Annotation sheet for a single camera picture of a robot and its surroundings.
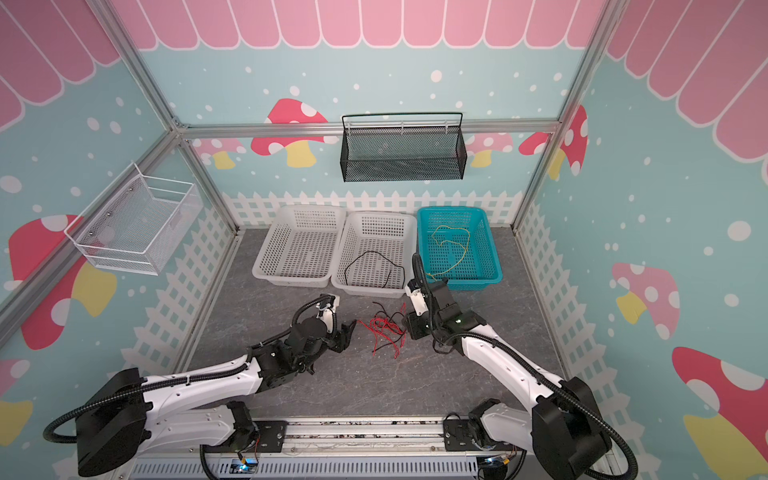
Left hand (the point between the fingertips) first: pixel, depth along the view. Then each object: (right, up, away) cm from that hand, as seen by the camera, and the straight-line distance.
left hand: (347, 323), depth 82 cm
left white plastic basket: (-22, +23, +31) cm, 44 cm away
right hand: (+17, +1, +2) cm, 17 cm away
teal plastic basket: (+44, +14, +25) cm, 53 cm away
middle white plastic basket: (+6, +19, +30) cm, 36 cm away
